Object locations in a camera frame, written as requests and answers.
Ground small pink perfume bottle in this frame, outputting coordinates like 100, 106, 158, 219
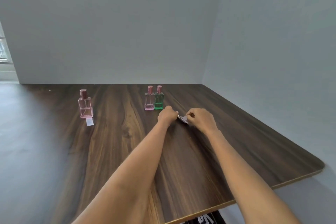
144, 86, 155, 111

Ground window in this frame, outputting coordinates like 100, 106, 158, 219
0, 20, 13, 65

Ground black white patterned clothing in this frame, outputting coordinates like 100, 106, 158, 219
178, 210, 228, 224

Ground person's left hand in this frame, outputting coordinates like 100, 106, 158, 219
157, 106, 179, 124

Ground large pink perfume bottle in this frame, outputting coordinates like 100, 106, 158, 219
78, 89, 94, 119

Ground person's right forearm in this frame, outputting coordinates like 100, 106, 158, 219
204, 128, 302, 224

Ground person's right hand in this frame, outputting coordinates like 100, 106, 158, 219
186, 108, 218, 132

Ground green perfume bottle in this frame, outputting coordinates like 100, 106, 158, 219
154, 85, 164, 110

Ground small white paper slips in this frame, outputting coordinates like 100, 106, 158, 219
177, 114, 190, 126

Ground person's left forearm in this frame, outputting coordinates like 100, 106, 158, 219
71, 120, 171, 224

